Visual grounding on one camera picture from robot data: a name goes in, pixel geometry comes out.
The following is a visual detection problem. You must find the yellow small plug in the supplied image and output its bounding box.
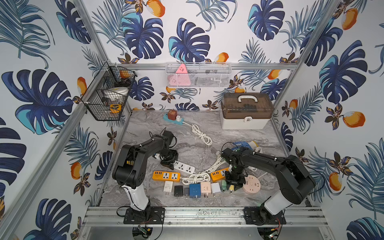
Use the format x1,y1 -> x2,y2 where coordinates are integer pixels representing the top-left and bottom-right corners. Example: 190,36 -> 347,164
229,185 -> 235,194

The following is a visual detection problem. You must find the white power strip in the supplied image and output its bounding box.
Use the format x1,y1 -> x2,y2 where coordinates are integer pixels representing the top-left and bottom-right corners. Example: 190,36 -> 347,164
173,161 -> 195,175

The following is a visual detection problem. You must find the green small plug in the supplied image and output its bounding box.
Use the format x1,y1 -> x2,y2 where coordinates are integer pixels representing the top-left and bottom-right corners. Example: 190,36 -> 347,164
221,180 -> 227,193

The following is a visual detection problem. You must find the round pink power socket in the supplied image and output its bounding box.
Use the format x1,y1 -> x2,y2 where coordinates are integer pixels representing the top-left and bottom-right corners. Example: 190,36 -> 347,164
243,175 -> 261,194

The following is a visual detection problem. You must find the orange power strip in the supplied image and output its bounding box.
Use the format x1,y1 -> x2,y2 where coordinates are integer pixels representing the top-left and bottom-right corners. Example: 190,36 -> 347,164
152,171 -> 181,183
210,167 -> 229,183

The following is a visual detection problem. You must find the white charger plug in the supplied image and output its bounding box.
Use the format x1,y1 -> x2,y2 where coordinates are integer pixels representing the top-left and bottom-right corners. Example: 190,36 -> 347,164
163,181 -> 174,195

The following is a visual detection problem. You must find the pink cube adapter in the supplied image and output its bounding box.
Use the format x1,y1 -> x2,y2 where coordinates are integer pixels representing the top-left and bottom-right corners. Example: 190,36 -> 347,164
200,182 -> 212,198

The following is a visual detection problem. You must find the black charger plug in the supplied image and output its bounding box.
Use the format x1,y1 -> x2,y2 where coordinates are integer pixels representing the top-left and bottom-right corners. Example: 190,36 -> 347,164
174,186 -> 184,197

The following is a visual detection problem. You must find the small grey plug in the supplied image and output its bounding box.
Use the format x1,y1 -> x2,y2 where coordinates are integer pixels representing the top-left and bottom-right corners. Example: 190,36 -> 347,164
183,188 -> 190,198

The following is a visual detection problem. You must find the blue cube adapter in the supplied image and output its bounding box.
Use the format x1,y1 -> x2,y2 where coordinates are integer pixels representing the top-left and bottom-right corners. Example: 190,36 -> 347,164
189,184 -> 201,199

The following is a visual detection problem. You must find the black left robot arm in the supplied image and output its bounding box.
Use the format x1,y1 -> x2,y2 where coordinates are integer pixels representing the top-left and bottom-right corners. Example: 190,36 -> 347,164
113,131 -> 179,212

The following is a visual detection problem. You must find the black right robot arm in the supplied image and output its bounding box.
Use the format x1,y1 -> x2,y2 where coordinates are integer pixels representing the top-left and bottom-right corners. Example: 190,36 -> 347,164
221,147 -> 316,216

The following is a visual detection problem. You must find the white cube adapter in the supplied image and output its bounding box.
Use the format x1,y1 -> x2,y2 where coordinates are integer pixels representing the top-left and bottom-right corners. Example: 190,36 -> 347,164
211,183 -> 221,196

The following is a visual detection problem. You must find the blue dotted work glove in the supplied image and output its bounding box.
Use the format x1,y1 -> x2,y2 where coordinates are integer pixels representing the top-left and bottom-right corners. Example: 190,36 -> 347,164
232,141 -> 260,151

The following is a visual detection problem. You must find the teal power strip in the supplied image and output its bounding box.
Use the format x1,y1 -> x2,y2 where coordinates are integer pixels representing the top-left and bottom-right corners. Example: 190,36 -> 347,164
162,113 -> 184,125

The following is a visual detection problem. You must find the brown cube adapter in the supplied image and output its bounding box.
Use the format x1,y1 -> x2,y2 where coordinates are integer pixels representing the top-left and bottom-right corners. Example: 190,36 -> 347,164
167,110 -> 178,121

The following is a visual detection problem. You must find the white brown storage box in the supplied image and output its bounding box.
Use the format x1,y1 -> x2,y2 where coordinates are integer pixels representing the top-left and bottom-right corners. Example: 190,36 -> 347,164
220,93 -> 275,130

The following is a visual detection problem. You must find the yellow tape measure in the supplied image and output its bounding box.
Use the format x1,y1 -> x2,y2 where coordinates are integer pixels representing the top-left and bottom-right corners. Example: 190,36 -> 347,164
109,102 -> 123,114

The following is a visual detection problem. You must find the pink triangle object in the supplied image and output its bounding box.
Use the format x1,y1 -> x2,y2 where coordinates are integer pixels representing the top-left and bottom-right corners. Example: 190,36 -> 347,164
168,64 -> 191,87

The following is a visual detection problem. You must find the white item in basket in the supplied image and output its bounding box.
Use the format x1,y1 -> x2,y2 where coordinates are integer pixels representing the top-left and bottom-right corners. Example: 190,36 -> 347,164
103,87 -> 129,101

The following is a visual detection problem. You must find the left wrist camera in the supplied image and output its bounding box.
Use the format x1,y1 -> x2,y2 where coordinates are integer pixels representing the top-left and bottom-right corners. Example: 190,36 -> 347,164
161,129 -> 175,146

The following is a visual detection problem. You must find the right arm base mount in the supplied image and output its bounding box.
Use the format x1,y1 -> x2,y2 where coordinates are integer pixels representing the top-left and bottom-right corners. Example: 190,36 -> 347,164
244,206 -> 287,226

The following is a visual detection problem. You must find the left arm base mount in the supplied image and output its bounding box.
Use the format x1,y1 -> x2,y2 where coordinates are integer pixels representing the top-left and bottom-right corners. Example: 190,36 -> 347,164
124,206 -> 166,225

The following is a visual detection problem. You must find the black wire basket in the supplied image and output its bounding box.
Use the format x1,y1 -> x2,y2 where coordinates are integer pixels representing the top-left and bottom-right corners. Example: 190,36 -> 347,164
81,62 -> 138,122

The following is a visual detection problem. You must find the clear wall shelf basket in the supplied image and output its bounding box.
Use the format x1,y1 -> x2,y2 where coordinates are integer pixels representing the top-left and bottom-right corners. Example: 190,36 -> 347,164
165,63 -> 233,88

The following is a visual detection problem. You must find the aluminium front rail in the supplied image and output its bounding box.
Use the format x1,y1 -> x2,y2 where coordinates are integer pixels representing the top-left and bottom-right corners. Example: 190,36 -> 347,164
83,207 -> 328,227

